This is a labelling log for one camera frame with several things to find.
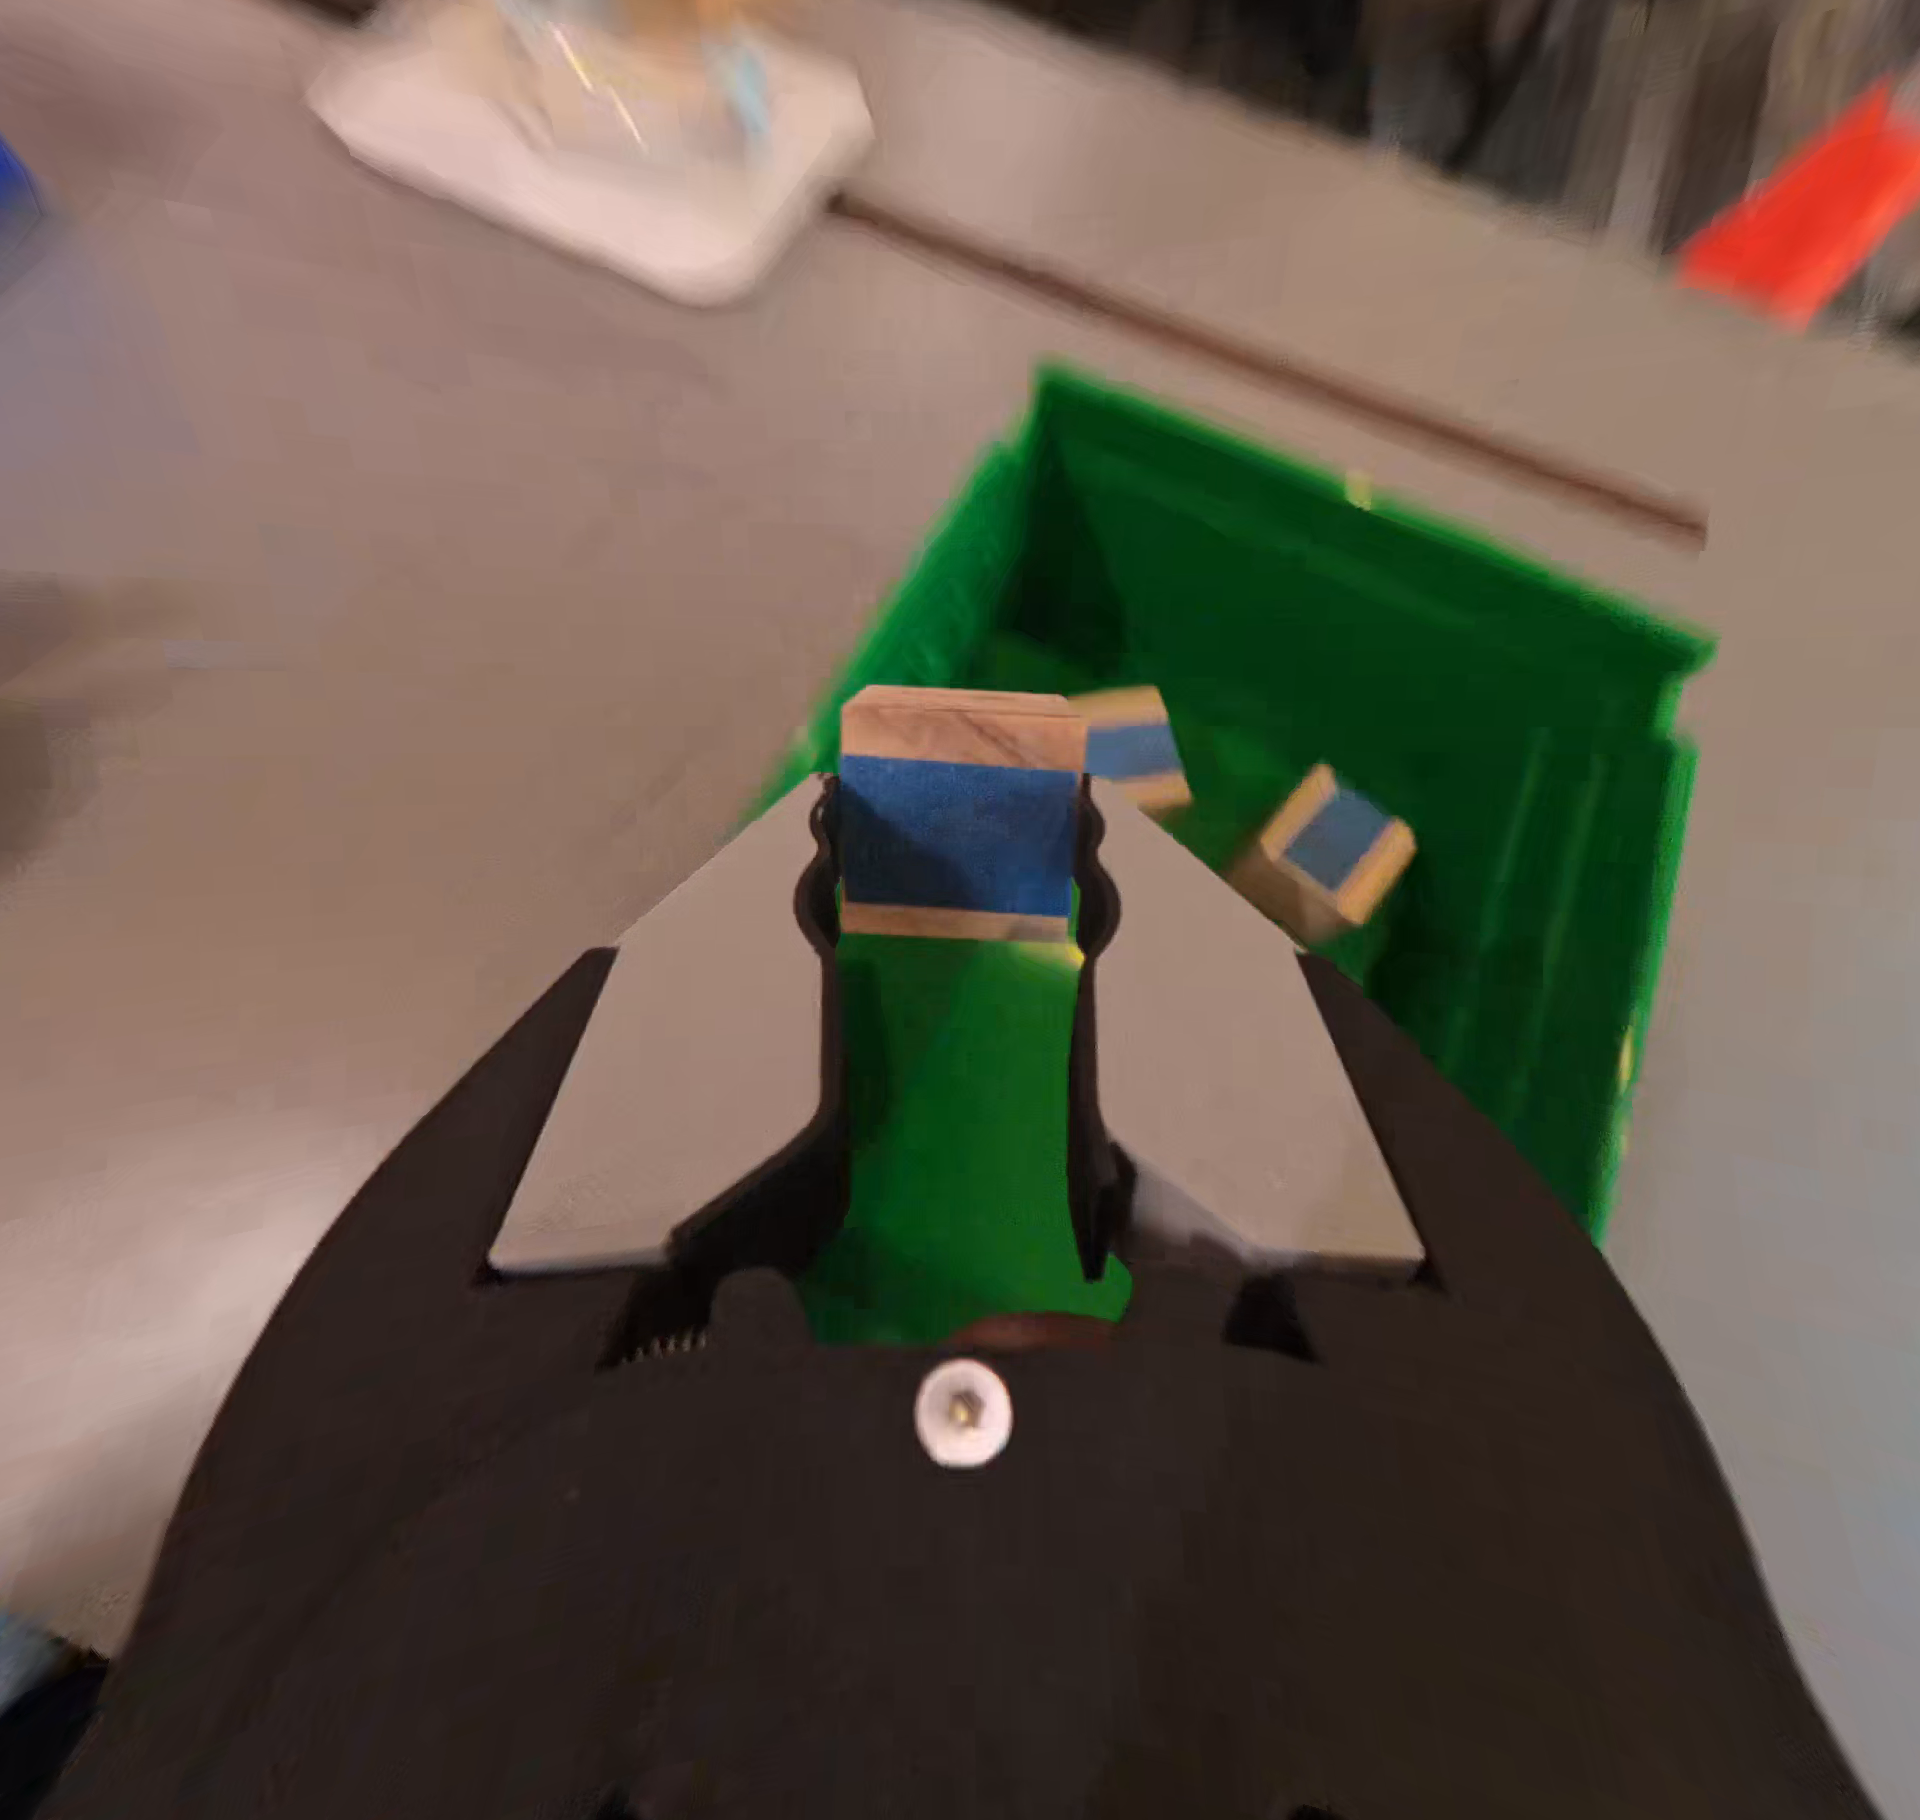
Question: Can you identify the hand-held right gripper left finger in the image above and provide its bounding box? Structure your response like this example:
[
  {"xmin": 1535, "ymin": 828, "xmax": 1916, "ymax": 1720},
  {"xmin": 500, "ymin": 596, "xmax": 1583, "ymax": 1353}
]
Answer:
[{"xmin": 486, "ymin": 775, "xmax": 854, "ymax": 1276}]

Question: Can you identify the white document stand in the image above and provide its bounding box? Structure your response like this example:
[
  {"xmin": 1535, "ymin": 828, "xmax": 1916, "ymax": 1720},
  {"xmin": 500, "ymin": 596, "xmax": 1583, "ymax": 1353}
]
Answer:
[{"xmin": 306, "ymin": 0, "xmax": 874, "ymax": 310}]

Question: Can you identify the green plastic bin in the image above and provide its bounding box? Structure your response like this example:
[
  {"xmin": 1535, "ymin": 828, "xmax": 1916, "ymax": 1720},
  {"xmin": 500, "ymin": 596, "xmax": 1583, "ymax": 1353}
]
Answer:
[{"xmin": 751, "ymin": 363, "xmax": 1718, "ymax": 1344}]

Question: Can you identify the orange traffic cone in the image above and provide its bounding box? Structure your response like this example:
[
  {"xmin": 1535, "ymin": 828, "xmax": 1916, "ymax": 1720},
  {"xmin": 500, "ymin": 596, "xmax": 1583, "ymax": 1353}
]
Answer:
[{"xmin": 1676, "ymin": 81, "xmax": 1920, "ymax": 332}]

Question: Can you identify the wooden cube with blue stripe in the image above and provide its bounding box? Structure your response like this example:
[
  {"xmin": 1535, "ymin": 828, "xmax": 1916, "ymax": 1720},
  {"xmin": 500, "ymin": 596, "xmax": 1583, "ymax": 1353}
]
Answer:
[
  {"xmin": 1071, "ymin": 683, "xmax": 1194, "ymax": 818},
  {"xmin": 1230, "ymin": 762, "xmax": 1420, "ymax": 944},
  {"xmin": 837, "ymin": 689, "xmax": 1086, "ymax": 944}
]

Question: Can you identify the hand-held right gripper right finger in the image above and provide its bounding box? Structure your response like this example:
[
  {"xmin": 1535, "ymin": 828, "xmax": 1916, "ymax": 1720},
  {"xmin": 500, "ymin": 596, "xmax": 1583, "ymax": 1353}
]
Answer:
[{"xmin": 1065, "ymin": 778, "xmax": 1429, "ymax": 1289}]

